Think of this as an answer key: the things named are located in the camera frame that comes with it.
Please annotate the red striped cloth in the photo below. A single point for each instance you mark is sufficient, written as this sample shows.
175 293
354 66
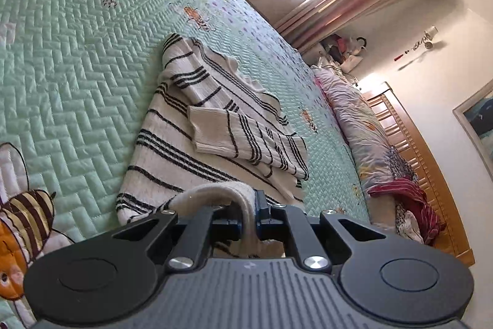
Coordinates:
412 201

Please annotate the green quilted bee bedspread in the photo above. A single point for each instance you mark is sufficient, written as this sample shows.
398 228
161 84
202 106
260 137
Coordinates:
77 63

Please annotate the white bag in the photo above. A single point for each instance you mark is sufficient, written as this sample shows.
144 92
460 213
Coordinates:
352 57

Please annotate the bedside clutter pile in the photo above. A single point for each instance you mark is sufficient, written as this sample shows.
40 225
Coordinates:
333 47

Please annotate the wall lamp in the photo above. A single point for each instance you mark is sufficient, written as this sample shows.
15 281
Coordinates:
432 36

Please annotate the wooden headboard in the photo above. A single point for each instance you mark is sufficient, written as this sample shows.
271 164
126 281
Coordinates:
427 167

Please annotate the white black-striped sweater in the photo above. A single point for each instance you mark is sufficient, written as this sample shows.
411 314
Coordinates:
200 128

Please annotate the framed picture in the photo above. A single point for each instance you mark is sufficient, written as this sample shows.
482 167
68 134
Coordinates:
477 124

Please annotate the floral duvet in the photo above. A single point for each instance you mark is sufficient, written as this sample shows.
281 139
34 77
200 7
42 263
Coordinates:
366 128

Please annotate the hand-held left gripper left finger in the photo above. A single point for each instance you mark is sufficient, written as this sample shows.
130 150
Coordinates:
242 227

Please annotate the red hanging tassel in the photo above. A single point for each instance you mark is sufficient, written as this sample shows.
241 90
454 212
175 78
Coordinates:
400 56

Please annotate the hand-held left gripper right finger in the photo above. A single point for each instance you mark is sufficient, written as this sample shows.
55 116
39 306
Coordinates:
262 217

